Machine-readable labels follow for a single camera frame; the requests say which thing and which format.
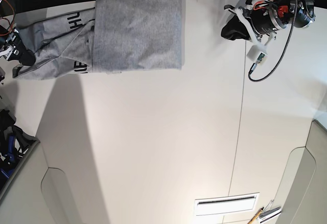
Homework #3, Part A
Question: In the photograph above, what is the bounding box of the white slotted vent plate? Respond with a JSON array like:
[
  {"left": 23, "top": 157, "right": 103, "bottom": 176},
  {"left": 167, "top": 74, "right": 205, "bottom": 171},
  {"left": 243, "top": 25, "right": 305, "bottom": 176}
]
[{"left": 194, "top": 193, "right": 260, "bottom": 216}]

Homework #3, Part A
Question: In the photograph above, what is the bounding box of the black camera cable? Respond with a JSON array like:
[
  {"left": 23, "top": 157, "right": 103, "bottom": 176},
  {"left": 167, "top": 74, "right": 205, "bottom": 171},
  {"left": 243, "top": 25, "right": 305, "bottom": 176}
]
[{"left": 248, "top": 0, "right": 301, "bottom": 82}]

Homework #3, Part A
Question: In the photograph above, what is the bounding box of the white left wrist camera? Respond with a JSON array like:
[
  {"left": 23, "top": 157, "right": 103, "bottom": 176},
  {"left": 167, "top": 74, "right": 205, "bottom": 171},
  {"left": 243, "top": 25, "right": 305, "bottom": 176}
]
[{"left": 246, "top": 45, "right": 268, "bottom": 64}]

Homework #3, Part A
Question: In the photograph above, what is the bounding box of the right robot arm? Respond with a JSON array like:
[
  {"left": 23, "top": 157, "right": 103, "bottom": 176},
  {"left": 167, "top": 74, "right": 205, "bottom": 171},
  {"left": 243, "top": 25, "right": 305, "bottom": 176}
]
[{"left": 1, "top": 0, "right": 36, "bottom": 78}]

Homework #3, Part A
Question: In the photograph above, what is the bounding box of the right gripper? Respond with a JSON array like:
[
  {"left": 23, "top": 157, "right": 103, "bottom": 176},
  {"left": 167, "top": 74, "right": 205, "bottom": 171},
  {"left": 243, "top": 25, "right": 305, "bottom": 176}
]
[{"left": 1, "top": 28, "right": 36, "bottom": 78}]

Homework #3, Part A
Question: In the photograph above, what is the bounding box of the blue and black clutter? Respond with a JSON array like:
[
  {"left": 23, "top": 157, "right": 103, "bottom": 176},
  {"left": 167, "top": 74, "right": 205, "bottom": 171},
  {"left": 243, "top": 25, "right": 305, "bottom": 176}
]
[{"left": 1, "top": 109, "right": 37, "bottom": 189}]

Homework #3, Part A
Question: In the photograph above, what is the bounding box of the grey T-shirt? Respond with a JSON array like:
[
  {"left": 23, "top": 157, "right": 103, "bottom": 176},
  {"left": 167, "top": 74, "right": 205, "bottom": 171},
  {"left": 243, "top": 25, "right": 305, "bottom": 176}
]
[{"left": 17, "top": 0, "right": 182, "bottom": 80}]

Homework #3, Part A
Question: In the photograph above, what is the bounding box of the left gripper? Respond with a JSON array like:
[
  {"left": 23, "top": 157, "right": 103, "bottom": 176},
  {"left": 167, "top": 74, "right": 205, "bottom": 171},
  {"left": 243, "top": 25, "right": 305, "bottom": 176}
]
[{"left": 221, "top": 0, "right": 291, "bottom": 44}]

